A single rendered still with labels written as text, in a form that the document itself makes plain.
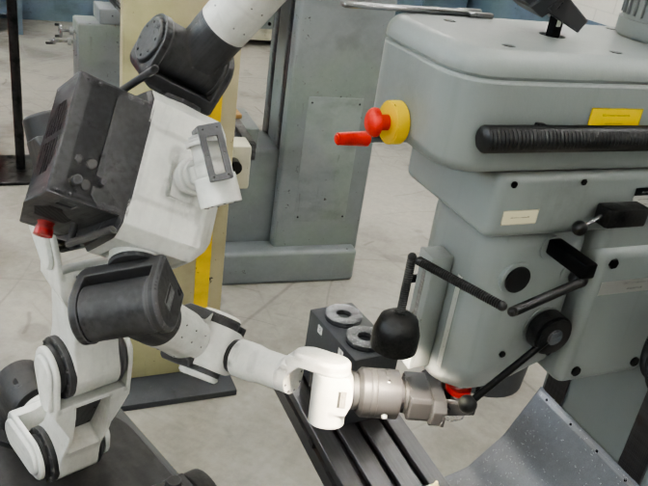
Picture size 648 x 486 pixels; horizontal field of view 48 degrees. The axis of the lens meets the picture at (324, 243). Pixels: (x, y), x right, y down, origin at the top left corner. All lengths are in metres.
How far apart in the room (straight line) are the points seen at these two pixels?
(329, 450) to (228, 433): 1.43
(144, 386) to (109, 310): 2.10
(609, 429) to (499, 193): 0.76
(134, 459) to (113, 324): 1.02
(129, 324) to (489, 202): 0.56
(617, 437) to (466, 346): 0.53
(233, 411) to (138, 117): 2.13
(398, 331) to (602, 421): 0.68
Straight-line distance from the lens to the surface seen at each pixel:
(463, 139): 0.95
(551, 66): 0.97
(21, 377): 2.15
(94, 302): 1.18
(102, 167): 1.17
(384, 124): 1.01
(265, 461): 2.99
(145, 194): 1.19
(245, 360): 1.38
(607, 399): 1.63
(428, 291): 1.17
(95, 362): 1.69
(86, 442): 1.94
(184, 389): 3.24
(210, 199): 1.13
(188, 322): 1.29
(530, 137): 0.94
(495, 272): 1.12
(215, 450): 3.01
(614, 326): 1.31
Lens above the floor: 2.05
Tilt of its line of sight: 26 degrees down
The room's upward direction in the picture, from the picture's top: 8 degrees clockwise
